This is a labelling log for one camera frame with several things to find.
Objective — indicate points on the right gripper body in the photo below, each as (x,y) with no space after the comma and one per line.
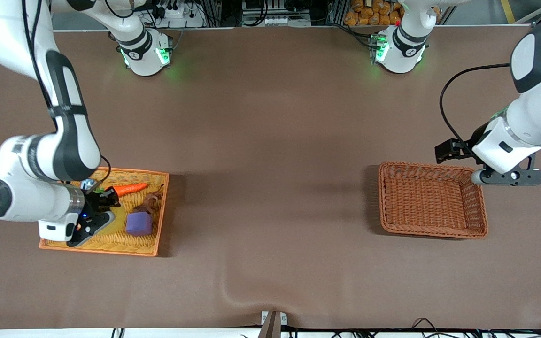
(96,201)

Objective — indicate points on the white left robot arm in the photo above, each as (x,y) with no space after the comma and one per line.
(533,117)

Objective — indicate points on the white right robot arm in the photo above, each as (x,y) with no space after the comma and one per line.
(68,141)

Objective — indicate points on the small blue silver can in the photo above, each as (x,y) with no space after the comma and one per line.
(89,184)

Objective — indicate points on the orange toy carrot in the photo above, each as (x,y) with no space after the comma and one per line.
(132,188)

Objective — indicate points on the purple foam cube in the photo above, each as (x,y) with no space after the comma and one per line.
(139,225)

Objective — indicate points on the brown toy animal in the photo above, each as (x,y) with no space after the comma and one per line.
(150,202)

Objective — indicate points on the orange yellow wicker tray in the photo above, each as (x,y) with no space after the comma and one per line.
(129,244)

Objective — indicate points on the brown wicker basket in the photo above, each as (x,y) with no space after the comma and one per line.
(430,202)

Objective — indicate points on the pile of orange objects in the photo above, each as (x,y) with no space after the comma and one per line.
(369,14)

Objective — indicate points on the white power strip with plugs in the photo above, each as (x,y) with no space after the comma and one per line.
(181,21)

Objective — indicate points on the long white power strip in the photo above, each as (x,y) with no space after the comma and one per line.
(275,21)

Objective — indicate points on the metal table edge bracket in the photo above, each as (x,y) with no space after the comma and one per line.
(273,326)

